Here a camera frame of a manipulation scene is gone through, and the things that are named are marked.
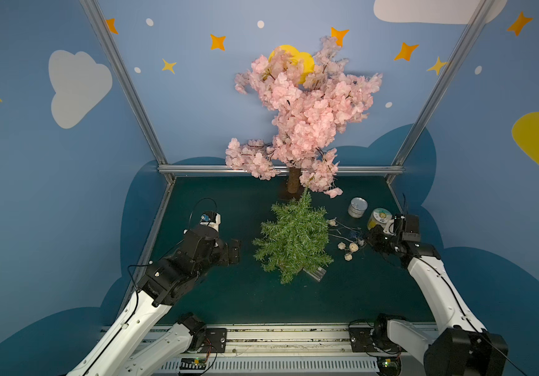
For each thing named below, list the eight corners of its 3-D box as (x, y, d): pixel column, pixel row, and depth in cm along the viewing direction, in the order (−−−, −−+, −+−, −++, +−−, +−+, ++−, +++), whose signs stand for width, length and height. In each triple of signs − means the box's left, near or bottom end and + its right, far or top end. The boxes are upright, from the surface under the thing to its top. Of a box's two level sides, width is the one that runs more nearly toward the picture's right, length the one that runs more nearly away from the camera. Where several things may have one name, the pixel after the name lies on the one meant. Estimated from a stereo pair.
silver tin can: (348, 218, 109) (353, 209, 104) (345, 206, 114) (349, 197, 108) (364, 218, 109) (369, 209, 104) (360, 206, 114) (365, 197, 108)
